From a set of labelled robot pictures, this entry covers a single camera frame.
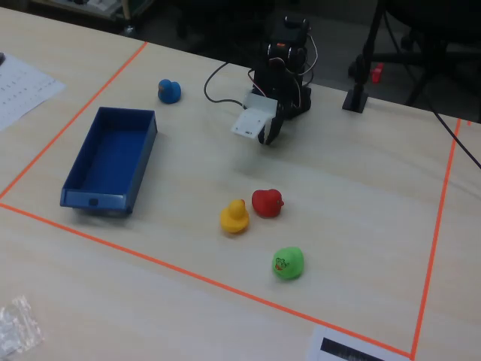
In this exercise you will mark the wheeled shelf cart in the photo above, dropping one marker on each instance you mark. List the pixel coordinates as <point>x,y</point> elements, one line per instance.
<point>94,9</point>

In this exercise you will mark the white paper with black bar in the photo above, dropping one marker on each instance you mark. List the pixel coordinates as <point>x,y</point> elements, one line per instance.
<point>338,347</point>

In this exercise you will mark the clear plastic bag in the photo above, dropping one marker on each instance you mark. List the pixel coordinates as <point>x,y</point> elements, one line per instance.
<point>17,327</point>

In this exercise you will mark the green rubber duck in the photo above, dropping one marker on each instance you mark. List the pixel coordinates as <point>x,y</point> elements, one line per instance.
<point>288,263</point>

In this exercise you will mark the orange tape strip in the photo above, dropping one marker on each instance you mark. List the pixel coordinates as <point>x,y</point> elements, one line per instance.
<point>436,237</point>
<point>210,283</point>
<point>75,116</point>

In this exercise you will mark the blue rubber duck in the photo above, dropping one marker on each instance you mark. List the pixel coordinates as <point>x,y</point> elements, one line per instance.
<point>170,92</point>

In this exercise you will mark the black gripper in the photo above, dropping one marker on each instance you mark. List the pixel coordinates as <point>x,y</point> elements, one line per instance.
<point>277,121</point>

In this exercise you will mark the red clamp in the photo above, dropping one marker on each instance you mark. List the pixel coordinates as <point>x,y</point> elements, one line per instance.
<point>377,73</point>

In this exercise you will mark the printed white paper sheet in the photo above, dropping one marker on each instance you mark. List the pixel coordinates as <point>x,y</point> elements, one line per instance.
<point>22,92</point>

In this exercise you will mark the red rubber duck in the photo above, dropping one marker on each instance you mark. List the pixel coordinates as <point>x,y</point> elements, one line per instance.
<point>266,204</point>

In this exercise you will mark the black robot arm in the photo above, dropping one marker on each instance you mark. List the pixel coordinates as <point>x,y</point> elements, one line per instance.
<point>286,41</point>

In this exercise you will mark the blue plastic box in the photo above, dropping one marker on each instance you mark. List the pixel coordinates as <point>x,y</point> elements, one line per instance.
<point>112,158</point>

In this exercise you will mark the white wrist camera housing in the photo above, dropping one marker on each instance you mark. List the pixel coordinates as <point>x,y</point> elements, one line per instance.
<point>251,119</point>

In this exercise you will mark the black office chair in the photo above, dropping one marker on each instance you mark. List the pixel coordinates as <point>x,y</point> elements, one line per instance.
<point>432,34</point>

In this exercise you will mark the black connector block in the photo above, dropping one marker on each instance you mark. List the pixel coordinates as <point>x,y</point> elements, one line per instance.
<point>356,99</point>

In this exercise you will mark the yellow rubber duck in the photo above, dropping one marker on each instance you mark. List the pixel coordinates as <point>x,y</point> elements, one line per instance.
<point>233,220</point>

